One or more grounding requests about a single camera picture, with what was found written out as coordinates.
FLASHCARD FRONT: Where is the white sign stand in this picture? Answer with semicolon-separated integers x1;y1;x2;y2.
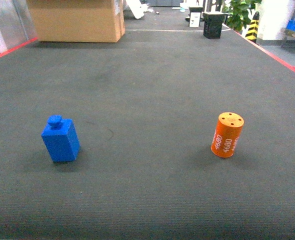
189;6;203;28

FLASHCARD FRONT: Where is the blue block with knob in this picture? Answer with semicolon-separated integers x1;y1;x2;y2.
41;115;80;163

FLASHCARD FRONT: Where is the large cardboard box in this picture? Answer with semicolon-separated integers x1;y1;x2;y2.
26;0;125;43

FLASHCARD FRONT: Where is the orange cylinder cap 4680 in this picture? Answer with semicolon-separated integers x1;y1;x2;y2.
210;112;245;158

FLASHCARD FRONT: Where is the dark grey carpet mat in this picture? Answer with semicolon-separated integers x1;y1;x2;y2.
0;30;295;240

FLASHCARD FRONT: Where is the yellow black striped bollard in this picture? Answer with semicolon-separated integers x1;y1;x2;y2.
245;11;260;43

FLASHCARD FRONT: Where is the black crate on floor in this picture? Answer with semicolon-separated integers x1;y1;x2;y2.
203;11;226;39

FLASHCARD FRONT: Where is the green potted plant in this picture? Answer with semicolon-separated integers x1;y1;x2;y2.
222;0;262;32

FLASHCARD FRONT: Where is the white foam board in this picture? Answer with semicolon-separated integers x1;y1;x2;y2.
125;0;148;20

